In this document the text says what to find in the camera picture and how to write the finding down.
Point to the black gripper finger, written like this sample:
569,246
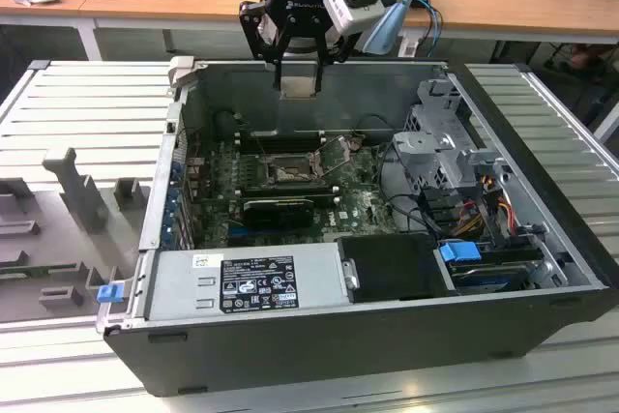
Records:
250,36
318,79

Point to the small CPU plate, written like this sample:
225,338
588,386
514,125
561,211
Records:
297,86

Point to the black RAM slot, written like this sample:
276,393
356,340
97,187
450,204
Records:
285,186
271,136
290,196
271,146

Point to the CPU socket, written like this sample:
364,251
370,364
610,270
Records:
290,173

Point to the grey case latch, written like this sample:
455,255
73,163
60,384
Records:
183,69

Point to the pale blue teach pendant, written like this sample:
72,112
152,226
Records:
387,26

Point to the metal drive cage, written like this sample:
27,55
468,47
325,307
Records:
421,147

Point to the green motherboard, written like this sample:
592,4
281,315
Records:
358,210

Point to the black graphics card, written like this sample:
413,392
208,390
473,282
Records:
278,215

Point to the black plastic shroud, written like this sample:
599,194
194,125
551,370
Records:
392,268

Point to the blue disk carrier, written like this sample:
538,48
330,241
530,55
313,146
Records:
459,252

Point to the grey power supply unit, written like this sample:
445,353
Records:
179,282

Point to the hard disk drive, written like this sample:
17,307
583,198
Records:
483,280

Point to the black open PC case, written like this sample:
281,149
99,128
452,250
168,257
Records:
290,350

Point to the blue case latch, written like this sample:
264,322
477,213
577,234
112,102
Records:
109,294

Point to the green RAM stick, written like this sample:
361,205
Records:
38,270

